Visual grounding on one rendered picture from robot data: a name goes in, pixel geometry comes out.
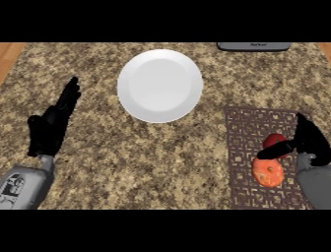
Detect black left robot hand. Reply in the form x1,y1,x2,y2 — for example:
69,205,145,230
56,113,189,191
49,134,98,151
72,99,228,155
27,76,83,158

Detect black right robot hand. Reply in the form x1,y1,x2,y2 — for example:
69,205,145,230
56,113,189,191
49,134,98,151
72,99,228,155
256,112,331,166

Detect red tomato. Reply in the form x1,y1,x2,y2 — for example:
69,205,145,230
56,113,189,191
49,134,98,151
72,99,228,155
262,133,290,159

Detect brown patterned placemat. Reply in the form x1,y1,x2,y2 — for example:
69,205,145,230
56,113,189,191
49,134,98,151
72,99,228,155
223,105,317,210

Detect orange tomato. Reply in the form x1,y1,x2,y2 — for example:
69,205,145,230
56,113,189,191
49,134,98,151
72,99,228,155
252,157,287,188

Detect white oval plate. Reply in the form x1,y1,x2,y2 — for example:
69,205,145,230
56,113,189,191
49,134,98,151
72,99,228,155
117,48,206,124

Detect dark grey appliance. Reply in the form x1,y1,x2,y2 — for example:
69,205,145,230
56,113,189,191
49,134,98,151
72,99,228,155
215,41,292,52

